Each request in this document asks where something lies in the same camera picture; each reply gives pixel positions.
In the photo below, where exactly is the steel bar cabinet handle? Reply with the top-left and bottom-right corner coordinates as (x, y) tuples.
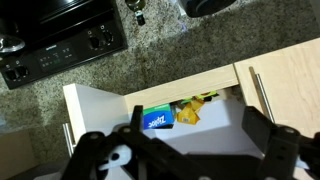
(62, 122), (77, 158)
(248, 65), (277, 125)

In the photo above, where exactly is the light wood cabinet door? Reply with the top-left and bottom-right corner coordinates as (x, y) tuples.
(62, 82), (132, 158)
(233, 36), (320, 139)

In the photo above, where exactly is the green and orange packet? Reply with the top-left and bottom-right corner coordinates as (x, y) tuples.
(180, 91), (219, 104)

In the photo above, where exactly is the black frying pan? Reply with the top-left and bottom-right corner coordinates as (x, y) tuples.
(0, 33), (27, 55)

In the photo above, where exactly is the light wood cabinet frame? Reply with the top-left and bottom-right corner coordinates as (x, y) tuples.
(123, 63), (240, 115)

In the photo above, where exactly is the black coffee maker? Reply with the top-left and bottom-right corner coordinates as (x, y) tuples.
(177, 0), (238, 19)

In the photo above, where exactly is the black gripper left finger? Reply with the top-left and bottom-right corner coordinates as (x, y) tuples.
(61, 104), (214, 180)

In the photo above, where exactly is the open white drawer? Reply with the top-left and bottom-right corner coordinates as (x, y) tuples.
(143, 98), (265, 158)

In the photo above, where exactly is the yellow food packet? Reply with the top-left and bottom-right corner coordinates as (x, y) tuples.
(175, 98), (206, 126)

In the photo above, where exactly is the dark glass bottle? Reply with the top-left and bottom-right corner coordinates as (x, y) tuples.
(124, 0), (148, 27)

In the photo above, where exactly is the blue Ziploc box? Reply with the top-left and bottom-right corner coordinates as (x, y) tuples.
(142, 102), (175, 131)

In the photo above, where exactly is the black electric stove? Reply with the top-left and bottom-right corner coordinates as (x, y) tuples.
(0, 0), (130, 91)

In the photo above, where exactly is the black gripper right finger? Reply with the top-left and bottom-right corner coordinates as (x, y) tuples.
(241, 105), (320, 180)

